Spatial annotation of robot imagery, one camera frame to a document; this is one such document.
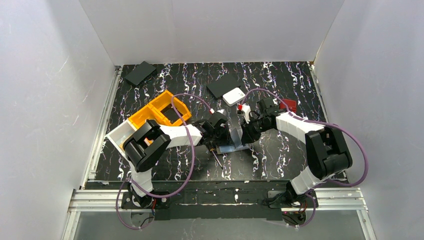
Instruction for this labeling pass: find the aluminium left side rail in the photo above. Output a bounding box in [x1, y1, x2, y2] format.
[79, 66, 123, 190]

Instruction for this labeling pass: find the yellow black screwdriver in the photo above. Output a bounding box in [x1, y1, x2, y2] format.
[209, 149, 224, 170]

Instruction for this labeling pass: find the aluminium rail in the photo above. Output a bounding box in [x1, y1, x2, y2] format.
[79, 66, 123, 190]
[68, 187, 368, 212]

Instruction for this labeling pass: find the black card in bin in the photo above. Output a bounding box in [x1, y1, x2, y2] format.
[162, 107, 180, 124]

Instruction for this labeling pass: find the black flat box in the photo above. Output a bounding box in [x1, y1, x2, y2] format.
[206, 74, 241, 100]

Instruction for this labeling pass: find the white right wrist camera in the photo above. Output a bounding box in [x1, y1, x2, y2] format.
[236, 104, 251, 124]

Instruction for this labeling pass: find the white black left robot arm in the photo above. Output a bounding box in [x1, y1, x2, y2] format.
[122, 111, 232, 198]

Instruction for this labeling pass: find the black flat pad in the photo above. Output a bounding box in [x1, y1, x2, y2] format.
[124, 61, 157, 87]

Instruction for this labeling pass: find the red leather card holder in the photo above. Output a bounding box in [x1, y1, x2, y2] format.
[279, 99, 297, 113]

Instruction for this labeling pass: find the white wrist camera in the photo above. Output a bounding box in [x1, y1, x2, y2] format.
[236, 104, 251, 124]
[217, 109, 227, 116]

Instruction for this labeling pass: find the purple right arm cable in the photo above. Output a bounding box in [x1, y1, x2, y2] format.
[240, 88, 370, 228]

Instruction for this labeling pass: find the white plastic bin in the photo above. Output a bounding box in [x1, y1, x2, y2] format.
[106, 119, 137, 160]

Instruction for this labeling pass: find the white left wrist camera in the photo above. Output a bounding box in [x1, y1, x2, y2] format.
[217, 109, 227, 116]

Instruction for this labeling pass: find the aluminium front rail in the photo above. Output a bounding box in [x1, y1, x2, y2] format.
[68, 187, 368, 212]

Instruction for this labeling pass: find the white rectangular box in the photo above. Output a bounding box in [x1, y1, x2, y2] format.
[222, 87, 246, 107]

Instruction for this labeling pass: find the yellow plastic bin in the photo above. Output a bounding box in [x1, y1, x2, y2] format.
[127, 90, 192, 148]

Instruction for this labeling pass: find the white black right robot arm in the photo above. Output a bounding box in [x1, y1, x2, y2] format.
[237, 97, 353, 199]

